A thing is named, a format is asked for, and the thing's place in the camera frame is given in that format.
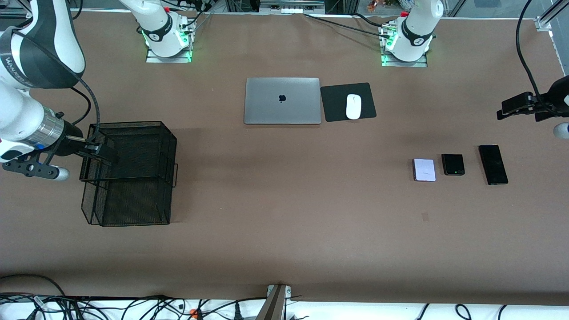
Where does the long black smartphone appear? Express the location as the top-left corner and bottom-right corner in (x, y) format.
(478, 144), (509, 185)

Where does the small black phone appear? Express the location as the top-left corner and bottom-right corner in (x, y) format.
(441, 153), (466, 176)

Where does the lilac white phone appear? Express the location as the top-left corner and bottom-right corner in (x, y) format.
(413, 158), (437, 182)

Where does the black mesh two-tier tray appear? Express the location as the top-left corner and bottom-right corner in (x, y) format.
(79, 121), (179, 228)

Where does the white computer mouse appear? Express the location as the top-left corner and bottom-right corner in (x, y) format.
(346, 94), (362, 120)

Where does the silver closed laptop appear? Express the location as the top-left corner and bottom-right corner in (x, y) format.
(244, 77), (321, 125)

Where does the black mouse pad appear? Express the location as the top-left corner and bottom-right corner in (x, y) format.
(320, 82), (377, 123)

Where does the grey power strip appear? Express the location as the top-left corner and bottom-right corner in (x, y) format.
(260, 0), (325, 14)

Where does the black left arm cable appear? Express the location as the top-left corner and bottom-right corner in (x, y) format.
(516, 0), (561, 108)

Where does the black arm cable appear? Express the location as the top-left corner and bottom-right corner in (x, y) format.
(516, 0), (561, 108)
(9, 29), (102, 143)

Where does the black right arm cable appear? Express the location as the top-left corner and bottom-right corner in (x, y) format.
(9, 29), (102, 143)

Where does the aluminium frame corner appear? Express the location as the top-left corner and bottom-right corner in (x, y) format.
(535, 0), (569, 32)

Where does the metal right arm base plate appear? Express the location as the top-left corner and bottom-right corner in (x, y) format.
(146, 44), (192, 64)

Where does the black arched floor cable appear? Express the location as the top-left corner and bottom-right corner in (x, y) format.
(0, 274), (67, 298)

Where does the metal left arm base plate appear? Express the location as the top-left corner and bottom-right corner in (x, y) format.
(381, 24), (428, 68)

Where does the short black table cable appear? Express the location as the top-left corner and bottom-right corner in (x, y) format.
(353, 12), (384, 26)

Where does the long black table cable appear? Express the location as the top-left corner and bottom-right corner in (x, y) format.
(304, 12), (392, 38)

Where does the aluminium camera mount post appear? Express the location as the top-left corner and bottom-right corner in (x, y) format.
(256, 284), (292, 320)

